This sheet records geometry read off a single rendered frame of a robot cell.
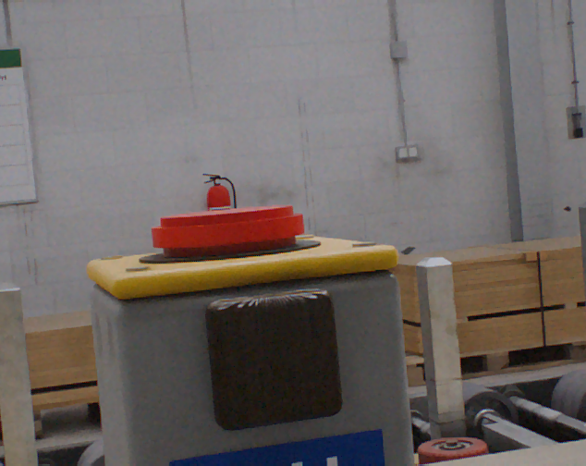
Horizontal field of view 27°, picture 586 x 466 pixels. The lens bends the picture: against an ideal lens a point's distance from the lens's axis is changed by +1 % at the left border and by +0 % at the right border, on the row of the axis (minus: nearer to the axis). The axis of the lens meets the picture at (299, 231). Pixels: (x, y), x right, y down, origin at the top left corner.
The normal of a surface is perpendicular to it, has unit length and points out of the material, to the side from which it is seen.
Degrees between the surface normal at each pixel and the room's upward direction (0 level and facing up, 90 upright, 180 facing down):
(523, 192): 90
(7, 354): 90
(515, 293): 90
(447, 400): 90
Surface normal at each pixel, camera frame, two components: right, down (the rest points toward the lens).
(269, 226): 0.58, -0.01
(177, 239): -0.61, 0.10
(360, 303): 0.26, 0.03
